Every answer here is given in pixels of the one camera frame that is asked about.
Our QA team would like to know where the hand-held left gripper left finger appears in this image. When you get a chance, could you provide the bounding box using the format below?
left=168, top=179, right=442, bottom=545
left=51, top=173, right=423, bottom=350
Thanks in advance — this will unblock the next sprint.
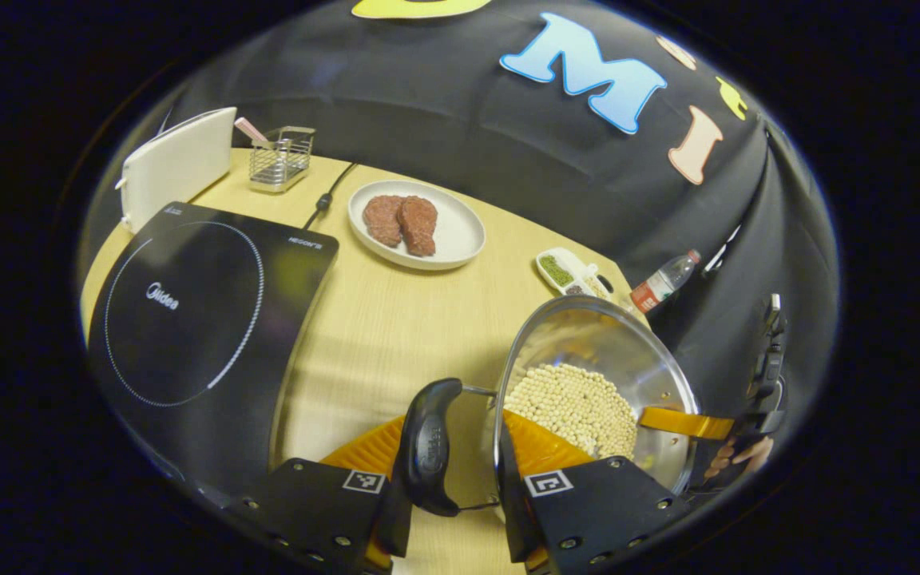
left=224, top=415, right=413, bottom=574

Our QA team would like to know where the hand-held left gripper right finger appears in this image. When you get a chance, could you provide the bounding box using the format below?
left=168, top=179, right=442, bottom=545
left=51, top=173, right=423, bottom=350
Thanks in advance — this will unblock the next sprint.
left=496, top=409, right=692, bottom=574

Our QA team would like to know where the pile of soybeans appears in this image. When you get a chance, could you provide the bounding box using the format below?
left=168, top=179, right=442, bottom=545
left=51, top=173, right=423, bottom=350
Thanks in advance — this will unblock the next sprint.
left=503, top=363, right=639, bottom=460

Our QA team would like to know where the steel pot with black handles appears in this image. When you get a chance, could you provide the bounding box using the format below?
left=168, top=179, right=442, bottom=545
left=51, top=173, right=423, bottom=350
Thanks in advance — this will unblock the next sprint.
left=399, top=295, right=702, bottom=516

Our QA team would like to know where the black induction cooktop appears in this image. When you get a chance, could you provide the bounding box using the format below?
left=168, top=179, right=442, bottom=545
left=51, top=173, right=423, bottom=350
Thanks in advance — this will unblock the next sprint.
left=86, top=201, right=340, bottom=496

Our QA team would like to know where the clear plastic water bottle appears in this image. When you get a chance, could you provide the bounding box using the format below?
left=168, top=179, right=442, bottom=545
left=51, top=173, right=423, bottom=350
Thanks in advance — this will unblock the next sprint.
left=629, top=249, right=702, bottom=314

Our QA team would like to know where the white divided bean dish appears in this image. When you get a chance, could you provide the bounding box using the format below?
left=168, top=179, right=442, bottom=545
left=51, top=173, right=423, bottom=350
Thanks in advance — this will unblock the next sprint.
left=535, top=247, right=614, bottom=300

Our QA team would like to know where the white oval plate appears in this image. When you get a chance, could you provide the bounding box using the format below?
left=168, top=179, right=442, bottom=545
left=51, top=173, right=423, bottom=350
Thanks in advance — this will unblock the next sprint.
left=347, top=180, right=486, bottom=272

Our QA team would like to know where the brown meat patty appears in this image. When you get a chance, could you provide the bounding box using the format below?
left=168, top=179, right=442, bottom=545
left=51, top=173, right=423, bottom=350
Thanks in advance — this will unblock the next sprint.
left=362, top=195, right=406, bottom=248
left=398, top=196, right=439, bottom=257

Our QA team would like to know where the black backdrop cloth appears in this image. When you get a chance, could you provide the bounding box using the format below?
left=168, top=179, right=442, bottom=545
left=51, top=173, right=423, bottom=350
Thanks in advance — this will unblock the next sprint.
left=77, top=0, right=840, bottom=436

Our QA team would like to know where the white toaster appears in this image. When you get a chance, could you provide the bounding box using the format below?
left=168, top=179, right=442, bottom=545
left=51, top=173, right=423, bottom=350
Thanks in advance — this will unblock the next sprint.
left=115, top=107, right=238, bottom=235

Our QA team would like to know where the black power cable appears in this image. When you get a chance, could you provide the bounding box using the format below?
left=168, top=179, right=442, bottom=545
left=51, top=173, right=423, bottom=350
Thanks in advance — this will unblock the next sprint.
left=302, top=162, right=359, bottom=232

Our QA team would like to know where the wire mesh utensil holder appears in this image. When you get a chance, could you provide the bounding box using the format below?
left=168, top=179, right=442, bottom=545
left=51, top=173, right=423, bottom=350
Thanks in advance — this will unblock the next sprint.
left=249, top=125, right=316, bottom=193

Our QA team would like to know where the pink utensil handle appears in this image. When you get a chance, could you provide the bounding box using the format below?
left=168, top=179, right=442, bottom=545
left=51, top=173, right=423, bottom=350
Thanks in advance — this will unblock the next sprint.
left=234, top=117, right=271, bottom=149

